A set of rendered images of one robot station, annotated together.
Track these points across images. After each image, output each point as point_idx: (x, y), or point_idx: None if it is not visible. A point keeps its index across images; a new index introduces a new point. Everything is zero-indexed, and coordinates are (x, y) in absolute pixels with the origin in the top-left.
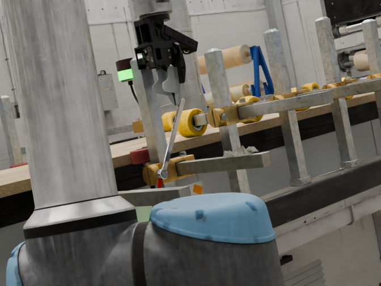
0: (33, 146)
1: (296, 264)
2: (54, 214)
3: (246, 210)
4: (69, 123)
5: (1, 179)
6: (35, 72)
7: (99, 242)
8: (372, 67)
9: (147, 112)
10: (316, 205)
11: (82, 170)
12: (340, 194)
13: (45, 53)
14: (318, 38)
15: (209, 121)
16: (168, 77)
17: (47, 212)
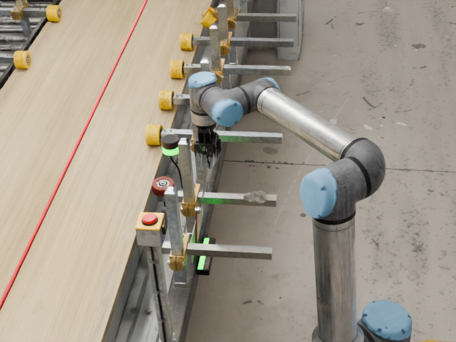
0: (338, 324)
1: None
2: None
3: (411, 321)
4: (354, 311)
5: (69, 231)
6: (346, 297)
7: None
8: (222, 38)
9: (189, 174)
10: (222, 165)
11: (355, 326)
12: (225, 148)
13: (351, 288)
14: (211, 40)
15: (192, 149)
16: (213, 157)
17: None
